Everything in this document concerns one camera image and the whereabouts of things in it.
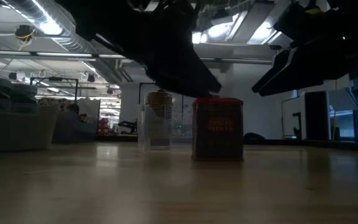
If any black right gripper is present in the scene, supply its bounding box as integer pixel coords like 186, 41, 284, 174
251, 0, 358, 96

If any brown-lidded furikake jar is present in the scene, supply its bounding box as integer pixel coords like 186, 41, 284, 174
144, 91, 174, 149

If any white plastic bin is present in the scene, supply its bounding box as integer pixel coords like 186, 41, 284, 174
0, 103, 61, 153

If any white sheet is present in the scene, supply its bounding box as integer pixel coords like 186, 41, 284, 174
76, 98, 101, 118

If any red storage rack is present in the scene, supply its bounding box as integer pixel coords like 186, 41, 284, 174
98, 118, 110, 136

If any clear plastic bin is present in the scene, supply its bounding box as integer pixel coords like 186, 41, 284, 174
137, 104, 195, 152

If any black floor equipment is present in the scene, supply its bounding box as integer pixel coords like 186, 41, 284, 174
117, 119, 138, 135

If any red-lidded paprika tin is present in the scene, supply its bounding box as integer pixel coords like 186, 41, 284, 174
192, 97, 244, 162

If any black stand frame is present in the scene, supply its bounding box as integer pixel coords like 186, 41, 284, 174
138, 82, 158, 106
29, 77, 79, 113

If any yellow black cable reel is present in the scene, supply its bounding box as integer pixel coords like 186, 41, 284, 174
14, 24, 36, 43

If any corrugated silver duct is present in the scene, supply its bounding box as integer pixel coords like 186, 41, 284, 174
0, 0, 98, 54

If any black cabinet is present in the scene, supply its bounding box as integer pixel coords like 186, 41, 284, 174
304, 90, 331, 141

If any long grey pipe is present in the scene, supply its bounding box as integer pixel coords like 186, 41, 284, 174
0, 49, 273, 65

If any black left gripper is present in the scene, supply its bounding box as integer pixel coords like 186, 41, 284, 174
56, 0, 223, 98

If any black table edge frame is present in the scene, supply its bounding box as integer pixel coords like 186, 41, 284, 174
97, 134, 358, 152

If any black floor stand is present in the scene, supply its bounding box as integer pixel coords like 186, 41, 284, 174
283, 111, 303, 141

